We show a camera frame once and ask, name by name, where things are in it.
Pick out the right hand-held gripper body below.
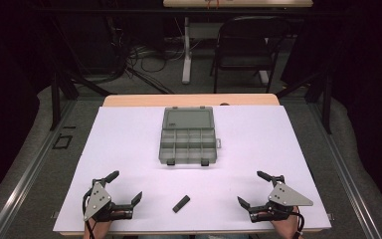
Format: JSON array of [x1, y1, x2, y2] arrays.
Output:
[[249, 174, 314, 223]]

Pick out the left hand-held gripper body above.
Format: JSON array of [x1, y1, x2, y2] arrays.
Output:
[[83, 178, 135, 223]]

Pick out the small black rectangular stick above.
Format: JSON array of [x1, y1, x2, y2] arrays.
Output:
[[171, 194, 192, 214]]

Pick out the grey plastic compartment box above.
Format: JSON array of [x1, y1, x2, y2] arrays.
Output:
[[158, 106, 223, 167]]

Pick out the person's left hand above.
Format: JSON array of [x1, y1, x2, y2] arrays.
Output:
[[83, 209, 128, 239]]

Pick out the person's right hand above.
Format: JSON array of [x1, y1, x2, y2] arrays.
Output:
[[258, 206, 305, 239]]

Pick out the white table mat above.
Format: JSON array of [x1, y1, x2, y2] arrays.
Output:
[[52, 105, 333, 234]]

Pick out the wooden table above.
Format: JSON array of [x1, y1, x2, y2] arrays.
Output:
[[59, 93, 326, 237]]

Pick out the white-legged wooden desk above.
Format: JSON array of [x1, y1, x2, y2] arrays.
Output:
[[162, 0, 314, 85]]

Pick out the black folding chair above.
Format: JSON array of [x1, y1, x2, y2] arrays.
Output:
[[210, 15, 291, 95]]

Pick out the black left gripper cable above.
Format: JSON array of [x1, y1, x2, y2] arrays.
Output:
[[81, 187, 97, 239]]

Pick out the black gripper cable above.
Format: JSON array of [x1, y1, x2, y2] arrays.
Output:
[[289, 206, 306, 239], [81, 187, 97, 239]]

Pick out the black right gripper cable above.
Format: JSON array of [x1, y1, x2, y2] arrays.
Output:
[[289, 206, 306, 239]]

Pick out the grey metal floor rail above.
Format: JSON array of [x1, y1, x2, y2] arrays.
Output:
[[307, 99, 382, 239], [0, 99, 78, 239]]

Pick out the black metal frame post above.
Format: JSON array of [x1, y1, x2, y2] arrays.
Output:
[[49, 71, 63, 131]]

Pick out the bundle of floor cables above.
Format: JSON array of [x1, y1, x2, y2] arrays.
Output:
[[110, 36, 187, 95]]

